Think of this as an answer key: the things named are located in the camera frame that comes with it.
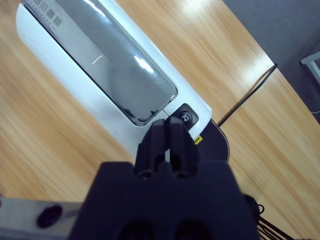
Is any black gripper cable bundle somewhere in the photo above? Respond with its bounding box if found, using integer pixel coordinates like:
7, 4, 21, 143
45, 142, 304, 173
243, 193, 296, 240

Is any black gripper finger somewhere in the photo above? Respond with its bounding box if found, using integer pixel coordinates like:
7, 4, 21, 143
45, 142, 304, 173
167, 116, 200, 175
134, 119, 167, 173

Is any white capsule coffee machine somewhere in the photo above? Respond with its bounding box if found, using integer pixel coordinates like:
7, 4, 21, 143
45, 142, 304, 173
16, 0, 213, 137

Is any black coffee machine power cable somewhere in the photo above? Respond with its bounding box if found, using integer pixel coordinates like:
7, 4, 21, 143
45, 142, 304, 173
216, 63, 279, 126

